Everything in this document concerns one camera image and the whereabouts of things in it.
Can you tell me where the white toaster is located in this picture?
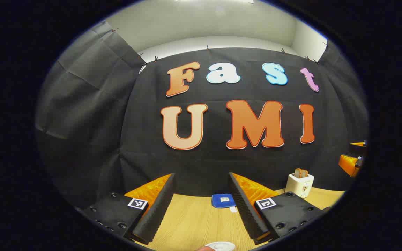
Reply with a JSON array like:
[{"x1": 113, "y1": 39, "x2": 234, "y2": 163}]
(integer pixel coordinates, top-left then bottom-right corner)
[{"x1": 285, "y1": 173, "x2": 315, "y2": 198}]

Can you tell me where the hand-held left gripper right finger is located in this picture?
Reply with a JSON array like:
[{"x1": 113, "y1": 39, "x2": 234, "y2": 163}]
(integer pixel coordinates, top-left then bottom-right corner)
[{"x1": 228, "y1": 172, "x2": 330, "y2": 245}]

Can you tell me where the blue towel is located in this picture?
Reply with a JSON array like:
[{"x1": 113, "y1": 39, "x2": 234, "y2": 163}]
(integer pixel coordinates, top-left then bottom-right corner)
[{"x1": 211, "y1": 194, "x2": 238, "y2": 213}]

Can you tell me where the black backdrop cloth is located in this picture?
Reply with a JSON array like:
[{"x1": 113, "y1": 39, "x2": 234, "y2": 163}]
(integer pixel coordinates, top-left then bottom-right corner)
[{"x1": 35, "y1": 21, "x2": 369, "y2": 210}]

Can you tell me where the white teacup lid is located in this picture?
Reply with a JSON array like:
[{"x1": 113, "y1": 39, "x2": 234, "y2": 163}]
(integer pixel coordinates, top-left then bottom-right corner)
[{"x1": 205, "y1": 241, "x2": 236, "y2": 251}]

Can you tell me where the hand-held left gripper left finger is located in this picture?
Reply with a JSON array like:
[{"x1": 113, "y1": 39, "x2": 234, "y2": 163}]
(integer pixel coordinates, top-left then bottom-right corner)
[{"x1": 77, "y1": 173, "x2": 177, "y2": 245}]

